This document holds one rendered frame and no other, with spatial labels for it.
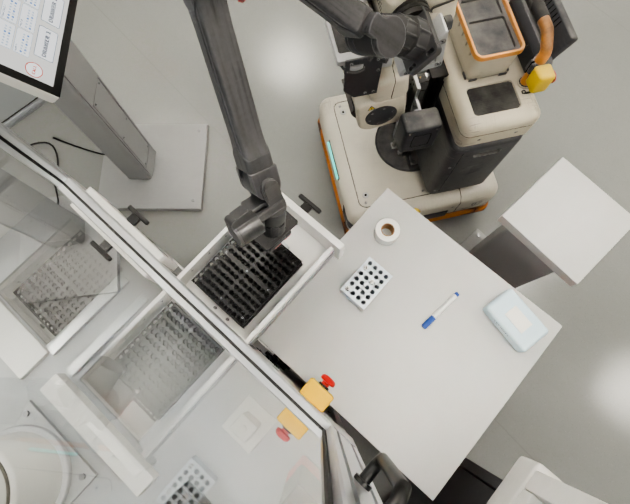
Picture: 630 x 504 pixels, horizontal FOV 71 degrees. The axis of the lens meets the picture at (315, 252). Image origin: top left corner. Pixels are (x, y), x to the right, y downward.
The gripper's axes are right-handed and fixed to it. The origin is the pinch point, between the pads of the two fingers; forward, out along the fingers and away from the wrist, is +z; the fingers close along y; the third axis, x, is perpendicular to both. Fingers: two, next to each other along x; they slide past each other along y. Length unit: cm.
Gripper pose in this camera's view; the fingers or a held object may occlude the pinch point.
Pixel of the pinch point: (273, 242)
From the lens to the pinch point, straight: 108.5
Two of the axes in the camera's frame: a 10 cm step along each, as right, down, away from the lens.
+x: 7.3, 6.6, -2.0
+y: -6.8, 6.6, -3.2
